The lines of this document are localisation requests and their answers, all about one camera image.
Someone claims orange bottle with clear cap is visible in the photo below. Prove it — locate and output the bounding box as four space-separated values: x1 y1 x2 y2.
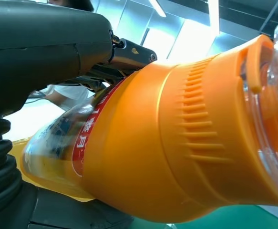
20 9 278 223

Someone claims person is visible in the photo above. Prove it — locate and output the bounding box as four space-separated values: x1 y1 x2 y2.
25 0 96 112

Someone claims ceiling strip light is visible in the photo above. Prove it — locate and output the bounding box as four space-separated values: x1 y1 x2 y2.
148 0 166 18
207 0 221 36

